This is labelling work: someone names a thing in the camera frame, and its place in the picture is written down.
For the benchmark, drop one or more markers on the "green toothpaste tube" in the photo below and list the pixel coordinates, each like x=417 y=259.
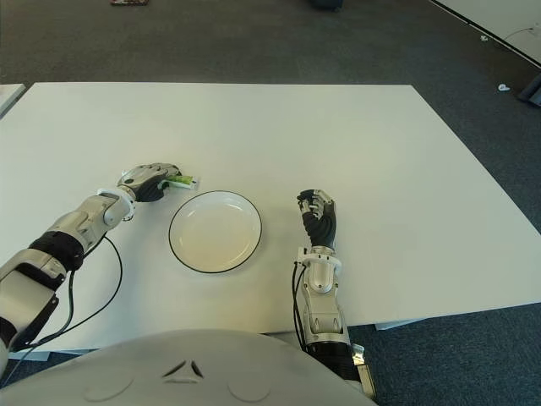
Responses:
x=186 y=182

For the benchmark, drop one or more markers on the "white plate with black rim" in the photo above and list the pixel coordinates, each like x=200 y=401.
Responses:
x=215 y=232

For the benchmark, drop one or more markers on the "white table with black edge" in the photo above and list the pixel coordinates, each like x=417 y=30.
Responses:
x=507 y=17

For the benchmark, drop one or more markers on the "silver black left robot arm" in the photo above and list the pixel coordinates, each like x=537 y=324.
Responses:
x=80 y=220

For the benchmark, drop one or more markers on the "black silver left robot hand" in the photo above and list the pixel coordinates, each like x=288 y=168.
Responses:
x=145 y=182

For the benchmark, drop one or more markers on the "grey robot torso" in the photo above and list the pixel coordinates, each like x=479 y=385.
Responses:
x=190 y=376

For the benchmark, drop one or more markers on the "white side table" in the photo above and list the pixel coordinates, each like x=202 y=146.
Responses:
x=7 y=95

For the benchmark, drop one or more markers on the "red black flat object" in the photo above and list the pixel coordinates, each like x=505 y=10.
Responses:
x=129 y=2

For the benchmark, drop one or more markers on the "dark grey floor object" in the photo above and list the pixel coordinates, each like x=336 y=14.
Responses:
x=531 y=91

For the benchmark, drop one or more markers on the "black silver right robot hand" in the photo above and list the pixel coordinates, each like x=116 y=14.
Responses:
x=321 y=224

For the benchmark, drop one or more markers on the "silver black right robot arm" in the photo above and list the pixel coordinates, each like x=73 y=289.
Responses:
x=323 y=279

